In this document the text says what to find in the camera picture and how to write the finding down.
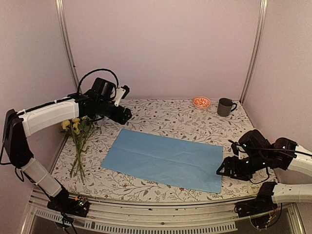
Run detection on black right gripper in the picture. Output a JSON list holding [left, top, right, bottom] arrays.
[[216, 153, 268, 181]]

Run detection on orange patterned bowl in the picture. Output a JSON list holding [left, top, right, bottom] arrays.
[[193, 96, 211, 110]]

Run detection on yellow fake flower stems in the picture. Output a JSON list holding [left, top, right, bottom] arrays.
[[61, 116, 97, 182]]

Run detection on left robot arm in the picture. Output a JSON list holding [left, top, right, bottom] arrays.
[[1, 86, 132, 212]]

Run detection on aluminium frame post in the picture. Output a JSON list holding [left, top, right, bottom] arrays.
[[239, 0, 268, 106], [55, 0, 81, 92]]

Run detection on dark grey mug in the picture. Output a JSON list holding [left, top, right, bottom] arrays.
[[217, 97, 237, 117]]

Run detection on left aluminium frame post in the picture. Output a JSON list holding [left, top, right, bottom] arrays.
[[55, 0, 81, 92]]

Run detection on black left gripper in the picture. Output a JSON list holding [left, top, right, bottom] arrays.
[[97, 99, 132, 124]]

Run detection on right aluminium frame post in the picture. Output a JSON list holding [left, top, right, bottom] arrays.
[[239, 0, 268, 106]]

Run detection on front aluminium rail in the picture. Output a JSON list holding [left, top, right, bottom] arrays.
[[21, 189, 308, 234]]

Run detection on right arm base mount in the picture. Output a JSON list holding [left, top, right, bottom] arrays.
[[234, 198, 278, 229]]

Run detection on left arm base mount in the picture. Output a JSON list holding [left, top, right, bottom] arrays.
[[47, 195, 90, 217]]

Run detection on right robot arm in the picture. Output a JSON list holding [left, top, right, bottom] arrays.
[[216, 129, 312, 217]]

